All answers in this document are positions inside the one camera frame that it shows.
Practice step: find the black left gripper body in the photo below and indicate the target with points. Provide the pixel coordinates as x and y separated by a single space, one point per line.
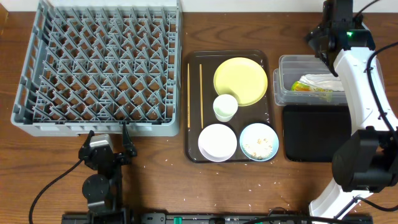
118 158

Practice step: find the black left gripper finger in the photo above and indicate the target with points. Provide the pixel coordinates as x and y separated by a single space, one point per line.
86 144
127 142

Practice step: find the white shallow bowl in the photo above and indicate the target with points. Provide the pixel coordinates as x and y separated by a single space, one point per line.
217 142

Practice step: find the white plastic cup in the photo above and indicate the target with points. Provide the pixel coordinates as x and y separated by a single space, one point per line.
225 106

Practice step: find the light blue bowl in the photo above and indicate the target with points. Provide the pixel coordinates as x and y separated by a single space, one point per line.
259 142

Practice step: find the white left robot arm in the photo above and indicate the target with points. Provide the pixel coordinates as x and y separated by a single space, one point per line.
104 190

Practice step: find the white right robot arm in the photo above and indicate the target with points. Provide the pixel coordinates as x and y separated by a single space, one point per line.
367 162

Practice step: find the clear plastic waste bin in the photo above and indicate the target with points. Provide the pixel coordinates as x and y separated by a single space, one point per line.
291 68

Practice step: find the black waste tray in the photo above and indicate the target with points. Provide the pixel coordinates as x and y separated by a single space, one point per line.
313 133

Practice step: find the grey plastic dish rack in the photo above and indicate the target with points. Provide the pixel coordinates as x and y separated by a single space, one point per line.
101 66

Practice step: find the left wooden chopstick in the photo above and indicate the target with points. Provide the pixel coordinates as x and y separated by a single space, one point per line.
188 95

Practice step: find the wooden chopstick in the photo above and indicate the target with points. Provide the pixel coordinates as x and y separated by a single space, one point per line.
188 95
201 95

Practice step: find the right wooden chopstick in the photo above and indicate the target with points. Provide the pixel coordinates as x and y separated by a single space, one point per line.
201 95

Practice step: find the dark brown serving tray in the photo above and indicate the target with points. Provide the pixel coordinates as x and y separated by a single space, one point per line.
260 112

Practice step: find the yellow round plate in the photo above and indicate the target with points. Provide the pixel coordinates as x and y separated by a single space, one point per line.
242 78

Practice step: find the yellow green wrapper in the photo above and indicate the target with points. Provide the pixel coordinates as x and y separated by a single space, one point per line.
324 94

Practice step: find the crumpled white napkin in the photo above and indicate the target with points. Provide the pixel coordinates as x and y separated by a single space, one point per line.
325 81

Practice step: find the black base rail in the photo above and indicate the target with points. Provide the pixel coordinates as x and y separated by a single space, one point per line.
161 218

